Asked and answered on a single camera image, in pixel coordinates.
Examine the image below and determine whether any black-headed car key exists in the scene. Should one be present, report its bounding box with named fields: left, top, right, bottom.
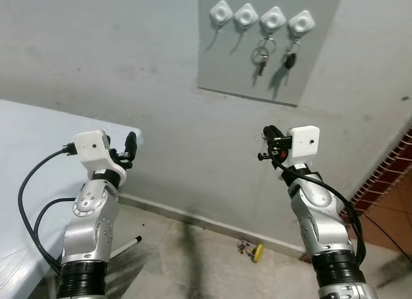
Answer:
left=283, top=40, right=301, bottom=70

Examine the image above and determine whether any white table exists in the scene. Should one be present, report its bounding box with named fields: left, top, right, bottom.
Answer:
left=0, top=99, right=144, bottom=293

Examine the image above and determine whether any white metal table leg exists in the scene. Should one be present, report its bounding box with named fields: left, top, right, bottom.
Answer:
left=108, top=236, right=143, bottom=258

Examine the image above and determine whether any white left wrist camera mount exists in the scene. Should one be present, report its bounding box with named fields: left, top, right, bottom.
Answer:
left=73, top=130, right=127, bottom=178

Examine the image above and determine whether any small key on metal ring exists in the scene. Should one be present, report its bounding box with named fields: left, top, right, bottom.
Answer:
left=251, top=37, right=276, bottom=77

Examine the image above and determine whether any grey wall board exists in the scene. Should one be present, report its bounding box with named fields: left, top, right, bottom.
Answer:
left=196, top=0, right=344, bottom=108

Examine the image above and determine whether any thin black floor cable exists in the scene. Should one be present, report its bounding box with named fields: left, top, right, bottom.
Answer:
left=362, top=212, right=406, bottom=253

